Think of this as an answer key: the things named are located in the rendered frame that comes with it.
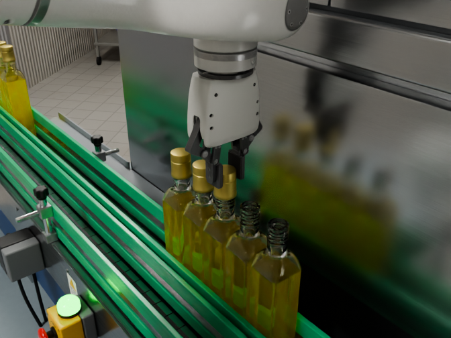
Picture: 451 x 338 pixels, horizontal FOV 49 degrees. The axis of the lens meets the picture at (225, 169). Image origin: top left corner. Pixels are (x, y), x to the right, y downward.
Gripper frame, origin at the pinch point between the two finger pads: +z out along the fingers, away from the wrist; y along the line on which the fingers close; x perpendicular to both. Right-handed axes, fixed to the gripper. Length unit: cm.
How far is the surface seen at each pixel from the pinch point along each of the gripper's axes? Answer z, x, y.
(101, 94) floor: 133, -390, -160
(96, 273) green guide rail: 26.8, -21.6, 13.7
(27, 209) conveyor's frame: 30, -57, 15
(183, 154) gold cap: 1.6, -10.5, 0.4
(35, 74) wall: 122, -463, -123
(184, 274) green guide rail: 21.7, -5.9, 4.3
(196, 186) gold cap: 4.8, -5.4, 1.5
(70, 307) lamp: 32.8, -22.9, 19.4
